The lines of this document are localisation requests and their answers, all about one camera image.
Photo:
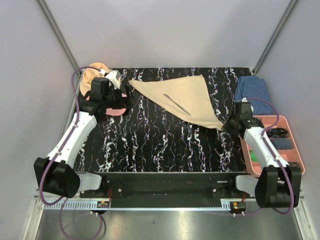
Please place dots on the blue checkered folded cloth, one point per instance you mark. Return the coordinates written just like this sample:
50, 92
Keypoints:
254, 87

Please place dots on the slotted aluminium rail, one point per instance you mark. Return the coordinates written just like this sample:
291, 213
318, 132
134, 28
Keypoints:
152, 203

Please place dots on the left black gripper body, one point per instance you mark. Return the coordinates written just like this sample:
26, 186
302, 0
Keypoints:
114, 99

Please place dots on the aluminium frame post left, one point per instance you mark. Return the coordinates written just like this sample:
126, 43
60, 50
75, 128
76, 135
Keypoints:
57, 33

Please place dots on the aluminium frame post right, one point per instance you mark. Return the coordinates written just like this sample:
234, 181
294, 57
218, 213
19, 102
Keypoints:
276, 34

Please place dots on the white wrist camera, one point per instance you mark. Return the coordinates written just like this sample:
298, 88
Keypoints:
245, 100
113, 76

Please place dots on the beige bucket hat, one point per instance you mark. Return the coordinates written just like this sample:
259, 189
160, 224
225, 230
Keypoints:
89, 74

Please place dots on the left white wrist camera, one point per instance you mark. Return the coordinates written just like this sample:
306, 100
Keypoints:
113, 76

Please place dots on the dark patterned rolled sock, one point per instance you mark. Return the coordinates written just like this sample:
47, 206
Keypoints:
294, 164

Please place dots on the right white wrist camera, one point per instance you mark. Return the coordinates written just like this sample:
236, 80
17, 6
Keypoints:
245, 100

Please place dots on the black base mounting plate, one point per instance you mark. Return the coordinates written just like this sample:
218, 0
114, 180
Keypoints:
204, 184

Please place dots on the pink divided organizer tray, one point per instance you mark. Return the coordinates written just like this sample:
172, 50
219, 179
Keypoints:
292, 155

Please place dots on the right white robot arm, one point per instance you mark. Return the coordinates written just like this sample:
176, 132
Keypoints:
279, 183

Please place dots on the aluminium frame post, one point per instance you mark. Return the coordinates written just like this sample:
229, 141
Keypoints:
276, 34
57, 33

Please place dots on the grey blue rolled sock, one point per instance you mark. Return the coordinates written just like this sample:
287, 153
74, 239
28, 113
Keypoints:
282, 143

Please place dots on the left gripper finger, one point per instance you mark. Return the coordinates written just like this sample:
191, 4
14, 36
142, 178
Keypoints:
128, 90
129, 101

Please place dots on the green rolled sock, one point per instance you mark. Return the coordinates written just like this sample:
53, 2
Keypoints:
253, 157

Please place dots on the pink baseball cap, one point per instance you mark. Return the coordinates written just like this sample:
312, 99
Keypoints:
109, 111

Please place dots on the teal patterned rolled sock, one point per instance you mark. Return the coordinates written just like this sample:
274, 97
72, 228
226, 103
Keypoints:
278, 132

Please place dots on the beige cloth napkin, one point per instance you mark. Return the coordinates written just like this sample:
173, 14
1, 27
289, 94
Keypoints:
186, 98

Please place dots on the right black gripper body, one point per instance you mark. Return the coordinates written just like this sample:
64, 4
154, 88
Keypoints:
231, 123

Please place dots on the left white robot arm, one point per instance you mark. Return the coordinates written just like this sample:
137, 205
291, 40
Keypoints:
55, 173

